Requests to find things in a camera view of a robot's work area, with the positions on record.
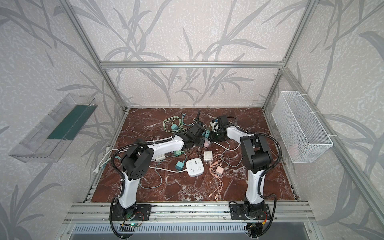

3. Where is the clear plastic wall tray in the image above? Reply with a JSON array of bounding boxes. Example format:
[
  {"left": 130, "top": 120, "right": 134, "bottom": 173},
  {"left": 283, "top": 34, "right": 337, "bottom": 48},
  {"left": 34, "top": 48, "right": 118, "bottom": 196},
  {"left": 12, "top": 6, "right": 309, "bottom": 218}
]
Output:
[{"left": 9, "top": 94, "right": 98, "bottom": 163}]

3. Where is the green cable bundle left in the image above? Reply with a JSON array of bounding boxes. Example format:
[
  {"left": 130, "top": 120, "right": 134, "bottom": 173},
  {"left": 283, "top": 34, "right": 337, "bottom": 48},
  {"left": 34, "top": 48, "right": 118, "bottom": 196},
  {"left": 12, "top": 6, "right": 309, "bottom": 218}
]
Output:
[{"left": 162, "top": 113, "right": 196, "bottom": 134}]

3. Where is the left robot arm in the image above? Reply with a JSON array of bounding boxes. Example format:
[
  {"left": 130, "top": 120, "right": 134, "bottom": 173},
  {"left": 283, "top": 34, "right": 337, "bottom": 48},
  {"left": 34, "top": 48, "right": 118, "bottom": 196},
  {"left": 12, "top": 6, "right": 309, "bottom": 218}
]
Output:
[{"left": 110, "top": 123, "right": 205, "bottom": 211}]

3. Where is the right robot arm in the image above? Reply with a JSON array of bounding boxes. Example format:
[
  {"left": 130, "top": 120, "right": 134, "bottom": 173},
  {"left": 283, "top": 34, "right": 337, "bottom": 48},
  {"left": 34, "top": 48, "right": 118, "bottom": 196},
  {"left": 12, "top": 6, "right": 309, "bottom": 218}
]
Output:
[{"left": 209, "top": 116, "right": 282, "bottom": 215}]

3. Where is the white power strip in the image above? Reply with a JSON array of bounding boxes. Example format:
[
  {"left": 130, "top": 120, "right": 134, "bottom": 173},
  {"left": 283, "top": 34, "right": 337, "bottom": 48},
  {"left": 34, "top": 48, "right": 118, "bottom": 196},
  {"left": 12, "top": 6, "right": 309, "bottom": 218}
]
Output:
[{"left": 186, "top": 158, "right": 205, "bottom": 177}]

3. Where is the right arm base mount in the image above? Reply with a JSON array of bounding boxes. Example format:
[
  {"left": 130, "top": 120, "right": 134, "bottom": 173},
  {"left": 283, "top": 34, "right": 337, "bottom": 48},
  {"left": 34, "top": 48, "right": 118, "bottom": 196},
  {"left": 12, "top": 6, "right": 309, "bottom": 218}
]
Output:
[{"left": 229, "top": 201, "right": 271, "bottom": 222}]

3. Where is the white power cord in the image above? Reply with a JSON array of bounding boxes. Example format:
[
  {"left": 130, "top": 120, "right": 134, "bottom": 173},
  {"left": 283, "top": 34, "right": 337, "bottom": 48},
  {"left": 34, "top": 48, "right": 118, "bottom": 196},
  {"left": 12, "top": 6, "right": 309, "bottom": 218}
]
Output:
[{"left": 92, "top": 148, "right": 188, "bottom": 190}]

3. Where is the white wire mesh basket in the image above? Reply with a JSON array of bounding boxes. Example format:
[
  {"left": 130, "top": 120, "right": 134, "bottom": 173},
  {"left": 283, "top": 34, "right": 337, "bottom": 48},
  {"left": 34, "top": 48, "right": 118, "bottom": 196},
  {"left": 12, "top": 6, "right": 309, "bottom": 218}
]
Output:
[{"left": 272, "top": 91, "right": 333, "bottom": 164}]

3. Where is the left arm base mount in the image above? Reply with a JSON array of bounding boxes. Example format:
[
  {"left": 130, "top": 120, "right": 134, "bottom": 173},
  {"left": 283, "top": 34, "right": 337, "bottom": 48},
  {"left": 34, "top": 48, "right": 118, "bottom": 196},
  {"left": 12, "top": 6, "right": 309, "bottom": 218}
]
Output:
[{"left": 109, "top": 203, "right": 152, "bottom": 221}]

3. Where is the pink charging cable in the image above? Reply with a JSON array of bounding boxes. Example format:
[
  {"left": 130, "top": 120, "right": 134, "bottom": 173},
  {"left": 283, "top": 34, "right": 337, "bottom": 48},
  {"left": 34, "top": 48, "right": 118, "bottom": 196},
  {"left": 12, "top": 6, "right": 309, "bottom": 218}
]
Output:
[{"left": 208, "top": 154, "right": 226, "bottom": 201}]

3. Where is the aluminium front rail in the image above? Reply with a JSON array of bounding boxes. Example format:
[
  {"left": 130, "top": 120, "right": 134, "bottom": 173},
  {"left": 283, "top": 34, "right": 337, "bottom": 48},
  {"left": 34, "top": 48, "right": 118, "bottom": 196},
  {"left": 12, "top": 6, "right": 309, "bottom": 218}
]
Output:
[{"left": 64, "top": 201, "right": 316, "bottom": 224}]

